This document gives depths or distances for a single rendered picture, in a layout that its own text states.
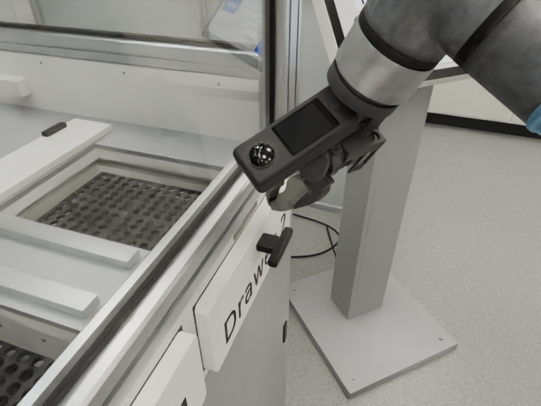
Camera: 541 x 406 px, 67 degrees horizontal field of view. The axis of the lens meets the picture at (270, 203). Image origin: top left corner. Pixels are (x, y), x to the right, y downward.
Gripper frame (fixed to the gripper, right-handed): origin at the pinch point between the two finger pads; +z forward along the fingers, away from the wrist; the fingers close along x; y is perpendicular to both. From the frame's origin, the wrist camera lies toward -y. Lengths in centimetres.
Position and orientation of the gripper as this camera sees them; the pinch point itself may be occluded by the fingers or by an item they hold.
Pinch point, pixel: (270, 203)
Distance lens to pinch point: 50.4
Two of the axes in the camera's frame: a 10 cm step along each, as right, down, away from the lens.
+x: -5.4, -7.9, 2.9
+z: -3.6, 5.2, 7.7
